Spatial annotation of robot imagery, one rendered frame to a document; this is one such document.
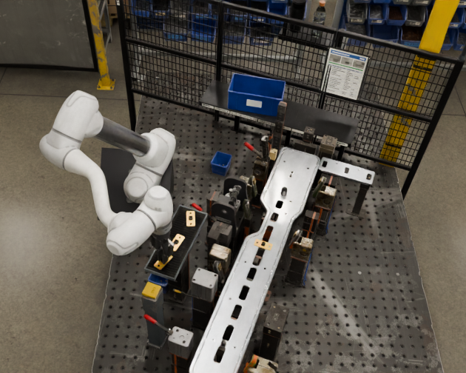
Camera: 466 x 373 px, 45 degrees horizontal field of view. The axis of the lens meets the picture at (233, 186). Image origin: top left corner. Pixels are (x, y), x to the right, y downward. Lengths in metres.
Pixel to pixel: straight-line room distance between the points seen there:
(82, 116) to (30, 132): 2.38
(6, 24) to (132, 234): 3.18
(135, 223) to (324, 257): 1.32
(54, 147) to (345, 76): 1.59
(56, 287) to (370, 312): 1.97
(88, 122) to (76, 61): 2.59
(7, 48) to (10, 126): 0.66
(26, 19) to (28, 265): 1.96
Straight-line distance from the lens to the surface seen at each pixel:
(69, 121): 2.39
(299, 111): 3.28
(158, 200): 2.03
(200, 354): 2.39
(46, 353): 3.60
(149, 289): 2.35
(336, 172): 3.03
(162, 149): 2.83
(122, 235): 2.00
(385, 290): 3.02
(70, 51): 4.94
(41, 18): 4.81
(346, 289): 2.97
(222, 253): 2.54
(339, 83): 3.20
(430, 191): 4.52
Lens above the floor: 3.19
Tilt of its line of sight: 49 degrees down
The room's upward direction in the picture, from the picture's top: 4 degrees clockwise
